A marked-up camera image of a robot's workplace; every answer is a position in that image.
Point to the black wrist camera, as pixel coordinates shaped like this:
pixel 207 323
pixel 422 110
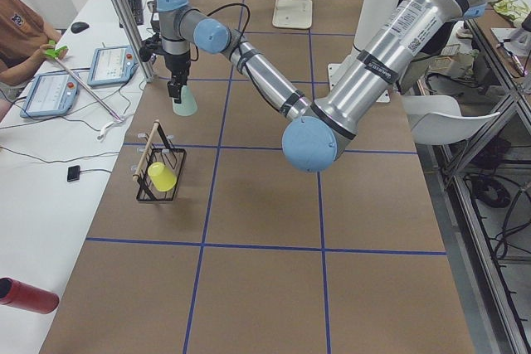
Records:
pixel 151 46

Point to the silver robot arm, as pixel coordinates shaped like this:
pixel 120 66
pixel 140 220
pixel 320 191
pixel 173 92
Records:
pixel 319 130

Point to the small black square device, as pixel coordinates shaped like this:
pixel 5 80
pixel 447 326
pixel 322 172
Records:
pixel 73 173

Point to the yellow plastic cup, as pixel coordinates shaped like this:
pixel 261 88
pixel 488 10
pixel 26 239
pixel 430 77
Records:
pixel 162 177

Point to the white chair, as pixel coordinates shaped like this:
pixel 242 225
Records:
pixel 437 119

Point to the seated person brown shirt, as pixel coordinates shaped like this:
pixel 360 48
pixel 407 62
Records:
pixel 25 36

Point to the red cylinder bottle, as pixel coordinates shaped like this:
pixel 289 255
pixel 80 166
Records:
pixel 23 296

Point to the black wire cup rack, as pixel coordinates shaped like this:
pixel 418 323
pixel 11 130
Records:
pixel 158 148

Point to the green handled reacher stick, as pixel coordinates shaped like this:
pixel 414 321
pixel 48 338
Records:
pixel 54 54

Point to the cream rabbit print tray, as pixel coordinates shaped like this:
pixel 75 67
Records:
pixel 293 14

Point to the blue teach pendant far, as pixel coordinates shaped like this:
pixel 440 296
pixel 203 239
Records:
pixel 112 66

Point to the blue teach pendant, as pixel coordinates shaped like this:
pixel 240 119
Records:
pixel 50 95
pixel 112 66

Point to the pale green plastic cup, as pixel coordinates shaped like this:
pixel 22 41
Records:
pixel 188 106

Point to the black computer mouse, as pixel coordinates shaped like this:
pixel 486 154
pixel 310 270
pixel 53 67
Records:
pixel 78 27

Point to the blue teach pendant near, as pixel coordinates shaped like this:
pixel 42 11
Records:
pixel 50 95

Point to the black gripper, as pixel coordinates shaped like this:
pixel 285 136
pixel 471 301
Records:
pixel 177 64

